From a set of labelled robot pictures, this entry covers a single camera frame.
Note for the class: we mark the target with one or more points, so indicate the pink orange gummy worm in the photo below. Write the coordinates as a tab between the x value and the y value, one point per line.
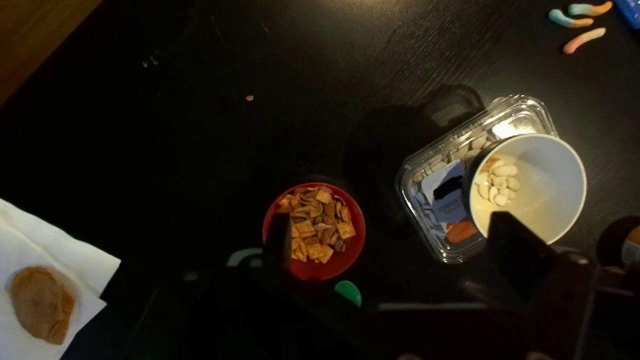
583	41

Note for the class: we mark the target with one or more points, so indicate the clear plastic food container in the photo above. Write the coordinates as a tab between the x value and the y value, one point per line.
433	200

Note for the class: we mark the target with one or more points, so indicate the small cereal crumb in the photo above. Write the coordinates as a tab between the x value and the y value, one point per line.
250	99

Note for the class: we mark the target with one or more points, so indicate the white paper napkin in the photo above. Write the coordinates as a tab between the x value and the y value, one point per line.
41	241

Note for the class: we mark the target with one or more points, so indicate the red orange plastic bowl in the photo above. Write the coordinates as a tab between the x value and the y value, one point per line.
313	270

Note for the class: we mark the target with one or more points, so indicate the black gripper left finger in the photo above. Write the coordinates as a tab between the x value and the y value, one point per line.
278	242

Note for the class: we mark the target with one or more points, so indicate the brown round cookie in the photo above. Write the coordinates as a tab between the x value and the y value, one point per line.
41	302

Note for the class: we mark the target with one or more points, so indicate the pale nuts pile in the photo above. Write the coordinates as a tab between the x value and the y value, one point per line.
496	183

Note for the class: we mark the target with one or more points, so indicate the square cereal pieces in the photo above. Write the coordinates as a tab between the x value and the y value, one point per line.
321	222

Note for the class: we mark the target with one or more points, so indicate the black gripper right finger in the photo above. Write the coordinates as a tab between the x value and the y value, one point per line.
516	252

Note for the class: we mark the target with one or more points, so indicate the white ceramic bowl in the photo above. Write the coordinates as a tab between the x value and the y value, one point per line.
547	183

